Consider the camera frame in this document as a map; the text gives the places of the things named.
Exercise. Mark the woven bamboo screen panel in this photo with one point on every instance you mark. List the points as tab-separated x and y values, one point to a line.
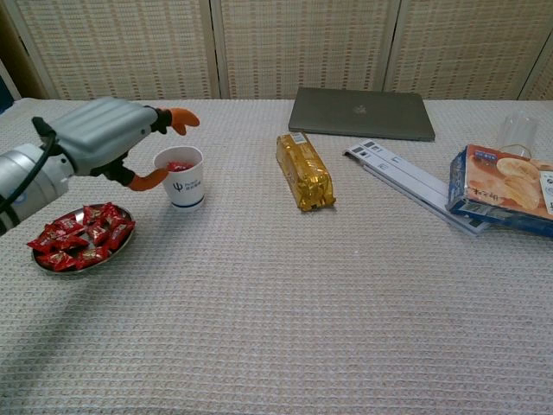
542	86
466	43
121	47
302	43

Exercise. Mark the brown wooden post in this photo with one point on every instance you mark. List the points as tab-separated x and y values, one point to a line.
21	47

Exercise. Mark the plate of red candies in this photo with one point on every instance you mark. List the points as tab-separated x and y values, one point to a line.
95	229

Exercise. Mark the red candy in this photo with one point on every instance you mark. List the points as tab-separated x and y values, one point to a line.
179	166

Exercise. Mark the gold foil biscuit pack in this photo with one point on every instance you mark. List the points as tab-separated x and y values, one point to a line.
307	173

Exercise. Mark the woven pale tablecloth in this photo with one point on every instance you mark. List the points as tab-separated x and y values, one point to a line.
276	302

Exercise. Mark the white paper cup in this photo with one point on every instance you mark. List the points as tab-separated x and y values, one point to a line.
186	190

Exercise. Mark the left robot hand silver orange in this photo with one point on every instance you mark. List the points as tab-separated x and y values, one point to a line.
99	129

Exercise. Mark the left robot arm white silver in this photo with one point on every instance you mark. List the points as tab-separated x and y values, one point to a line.
26	190

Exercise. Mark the grey closed laptop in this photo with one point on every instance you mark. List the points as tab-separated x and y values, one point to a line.
363	114

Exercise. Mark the orange blue cracker box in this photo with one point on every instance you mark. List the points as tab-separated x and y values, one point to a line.
505	186

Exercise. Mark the long flat white box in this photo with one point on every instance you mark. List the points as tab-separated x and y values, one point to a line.
406	183
406	166

